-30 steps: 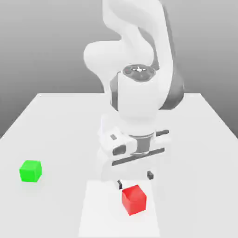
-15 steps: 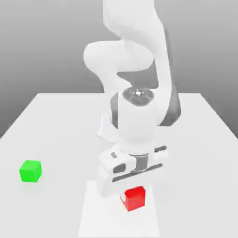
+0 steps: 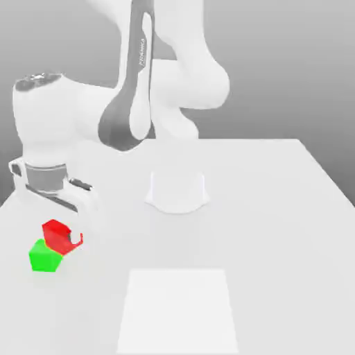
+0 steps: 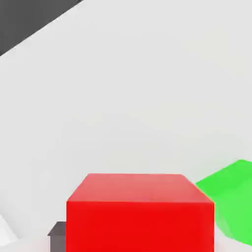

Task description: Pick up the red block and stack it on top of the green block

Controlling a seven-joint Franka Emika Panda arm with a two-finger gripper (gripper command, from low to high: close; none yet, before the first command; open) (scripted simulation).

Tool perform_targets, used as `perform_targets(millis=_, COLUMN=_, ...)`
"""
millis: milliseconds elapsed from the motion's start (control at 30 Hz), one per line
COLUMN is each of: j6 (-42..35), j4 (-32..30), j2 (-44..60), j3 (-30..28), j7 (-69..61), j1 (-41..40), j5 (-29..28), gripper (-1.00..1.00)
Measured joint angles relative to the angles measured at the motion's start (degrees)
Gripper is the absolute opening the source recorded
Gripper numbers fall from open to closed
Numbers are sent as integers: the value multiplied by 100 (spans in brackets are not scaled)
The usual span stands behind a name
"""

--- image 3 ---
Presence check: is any small green cube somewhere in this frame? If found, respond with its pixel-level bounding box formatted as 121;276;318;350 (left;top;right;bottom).
28;239;64;273

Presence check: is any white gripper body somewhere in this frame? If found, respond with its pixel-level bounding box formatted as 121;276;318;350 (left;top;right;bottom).
16;181;99;232

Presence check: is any small red cube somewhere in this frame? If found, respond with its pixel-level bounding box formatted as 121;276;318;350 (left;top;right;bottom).
42;218;84;256

